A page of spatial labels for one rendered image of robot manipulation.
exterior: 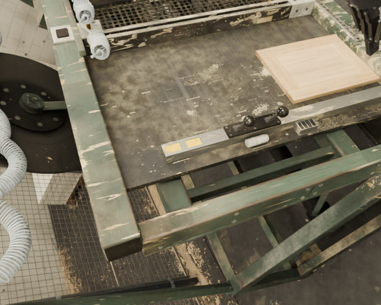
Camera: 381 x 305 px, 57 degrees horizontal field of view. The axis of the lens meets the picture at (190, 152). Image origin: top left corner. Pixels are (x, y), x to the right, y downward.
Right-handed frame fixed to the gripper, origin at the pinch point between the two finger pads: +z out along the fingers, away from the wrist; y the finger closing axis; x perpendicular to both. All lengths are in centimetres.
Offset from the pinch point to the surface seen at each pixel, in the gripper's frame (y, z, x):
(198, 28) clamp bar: -71, 15, -27
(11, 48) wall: -573, 178, -258
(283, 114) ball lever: -6.1, 9.4, -27.9
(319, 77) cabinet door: -27.3, 38.1, -3.5
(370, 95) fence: -9.4, 42.5, 4.6
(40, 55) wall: -573, 221, -237
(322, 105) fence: -12.3, 31.3, -12.7
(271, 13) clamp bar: -68, 34, 4
